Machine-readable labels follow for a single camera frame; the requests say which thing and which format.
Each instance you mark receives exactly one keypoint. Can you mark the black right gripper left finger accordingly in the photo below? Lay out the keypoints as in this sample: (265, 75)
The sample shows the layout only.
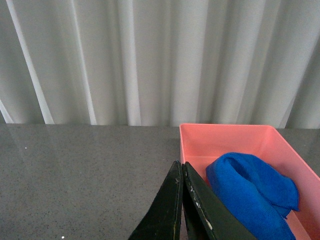
(163, 219)

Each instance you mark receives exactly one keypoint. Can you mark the pink plastic tray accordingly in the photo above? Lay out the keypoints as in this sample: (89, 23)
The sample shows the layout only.
(202, 144)

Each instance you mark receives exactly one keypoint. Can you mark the white pleated curtain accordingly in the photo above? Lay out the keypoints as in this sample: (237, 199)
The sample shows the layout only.
(160, 62)

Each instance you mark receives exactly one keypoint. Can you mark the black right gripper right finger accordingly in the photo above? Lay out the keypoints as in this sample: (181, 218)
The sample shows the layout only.
(206, 217)

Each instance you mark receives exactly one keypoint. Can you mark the blue microfiber cloth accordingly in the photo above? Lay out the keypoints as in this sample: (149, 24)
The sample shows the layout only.
(256, 194)

